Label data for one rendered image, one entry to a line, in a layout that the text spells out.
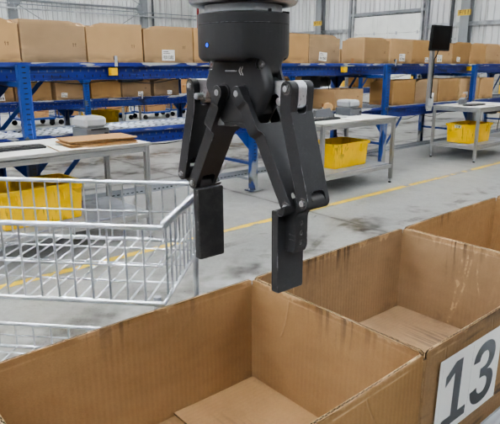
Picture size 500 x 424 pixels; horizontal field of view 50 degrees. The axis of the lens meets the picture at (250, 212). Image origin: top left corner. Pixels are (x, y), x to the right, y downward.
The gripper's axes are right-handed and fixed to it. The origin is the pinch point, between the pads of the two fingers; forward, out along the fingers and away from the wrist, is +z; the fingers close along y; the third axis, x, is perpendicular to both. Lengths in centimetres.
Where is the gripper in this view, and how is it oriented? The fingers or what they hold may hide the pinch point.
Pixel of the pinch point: (245, 248)
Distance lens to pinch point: 49.2
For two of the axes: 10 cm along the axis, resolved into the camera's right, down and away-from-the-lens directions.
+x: -7.6, 1.7, -6.3
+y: -6.5, -1.9, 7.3
